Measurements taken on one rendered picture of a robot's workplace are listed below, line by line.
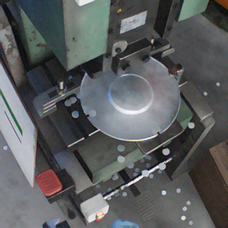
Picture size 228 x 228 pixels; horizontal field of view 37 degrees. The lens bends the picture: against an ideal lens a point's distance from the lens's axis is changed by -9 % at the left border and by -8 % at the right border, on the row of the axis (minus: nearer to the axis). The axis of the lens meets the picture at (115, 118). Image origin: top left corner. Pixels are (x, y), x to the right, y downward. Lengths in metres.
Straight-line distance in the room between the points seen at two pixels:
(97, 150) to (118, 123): 0.15
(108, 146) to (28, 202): 0.74
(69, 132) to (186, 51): 1.25
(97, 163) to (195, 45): 1.31
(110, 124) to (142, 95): 0.13
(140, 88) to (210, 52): 1.23
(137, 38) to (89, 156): 0.40
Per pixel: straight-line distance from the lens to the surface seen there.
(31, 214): 1.74
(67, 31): 0.65
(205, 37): 2.29
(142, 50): 0.90
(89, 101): 1.03
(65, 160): 1.11
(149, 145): 0.99
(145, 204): 1.58
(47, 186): 0.97
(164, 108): 1.04
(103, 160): 1.11
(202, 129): 1.26
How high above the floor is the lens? 1.69
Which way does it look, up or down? 65 degrees down
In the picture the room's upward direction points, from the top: 9 degrees clockwise
